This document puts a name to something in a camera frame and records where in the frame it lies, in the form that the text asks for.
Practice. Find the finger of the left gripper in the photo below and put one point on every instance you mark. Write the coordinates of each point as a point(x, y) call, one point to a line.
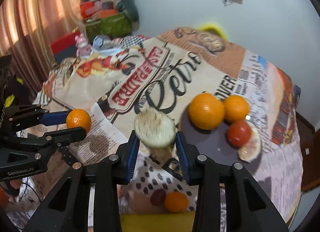
point(64, 137)
point(25, 116)

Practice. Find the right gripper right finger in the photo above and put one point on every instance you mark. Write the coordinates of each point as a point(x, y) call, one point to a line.
point(248, 208)

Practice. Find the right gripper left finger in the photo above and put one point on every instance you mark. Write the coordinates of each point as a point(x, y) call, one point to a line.
point(66, 207)

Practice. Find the small tangerine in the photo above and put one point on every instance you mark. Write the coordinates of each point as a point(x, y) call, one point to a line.
point(176, 202)
point(79, 118)

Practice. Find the red tomato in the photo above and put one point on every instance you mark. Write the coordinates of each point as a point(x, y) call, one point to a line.
point(239, 133)

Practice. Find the large plain orange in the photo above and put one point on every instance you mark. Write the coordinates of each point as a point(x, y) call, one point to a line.
point(236, 108)

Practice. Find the green sugarcane piece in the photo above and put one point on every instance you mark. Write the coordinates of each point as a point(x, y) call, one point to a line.
point(157, 133)

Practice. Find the large orange with Dole sticker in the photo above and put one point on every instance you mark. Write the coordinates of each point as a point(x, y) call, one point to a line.
point(206, 112)

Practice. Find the dark purple plate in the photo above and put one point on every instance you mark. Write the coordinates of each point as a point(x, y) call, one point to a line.
point(214, 144)

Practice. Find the lower yellow sugarcane piece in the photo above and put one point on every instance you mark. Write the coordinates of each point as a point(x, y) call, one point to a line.
point(158, 222)

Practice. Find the red gift box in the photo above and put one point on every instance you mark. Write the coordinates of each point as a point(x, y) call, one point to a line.
point(64, 47)

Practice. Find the pink rabbit toy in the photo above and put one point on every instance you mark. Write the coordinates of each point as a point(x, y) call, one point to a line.
point(82, 45)

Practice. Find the brown wooden door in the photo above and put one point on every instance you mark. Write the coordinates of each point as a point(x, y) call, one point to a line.
point(309, 145)

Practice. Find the orange brown curtain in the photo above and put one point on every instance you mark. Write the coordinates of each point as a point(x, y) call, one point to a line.
point(27, 29)

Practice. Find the checkered cloth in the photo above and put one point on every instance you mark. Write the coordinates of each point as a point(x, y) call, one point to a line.
point(130, 41)

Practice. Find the retro newspaper print tablecloth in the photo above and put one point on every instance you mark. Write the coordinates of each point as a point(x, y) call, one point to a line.
point(165, 72)

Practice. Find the green storage box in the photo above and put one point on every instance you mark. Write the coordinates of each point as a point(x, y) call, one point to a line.
point(114, 26)

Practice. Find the grey green plush toy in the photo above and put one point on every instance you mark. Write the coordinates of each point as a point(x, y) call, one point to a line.
point(129, 8)

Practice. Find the yellow foam tube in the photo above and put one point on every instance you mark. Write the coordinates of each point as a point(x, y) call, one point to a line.
point(213, 28)

